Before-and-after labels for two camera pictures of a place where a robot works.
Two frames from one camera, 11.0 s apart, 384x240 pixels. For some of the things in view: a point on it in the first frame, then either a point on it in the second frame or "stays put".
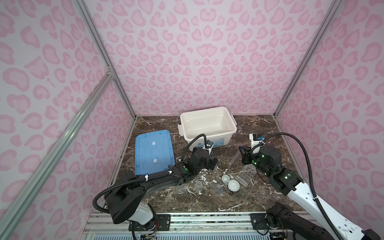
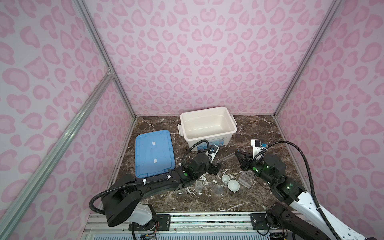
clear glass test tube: x=234 y=157 → x=226 y=157
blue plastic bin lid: x=153 y=152 stays put
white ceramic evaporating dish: x=233 y=185 stays put
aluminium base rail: x=105 y=226 stays put
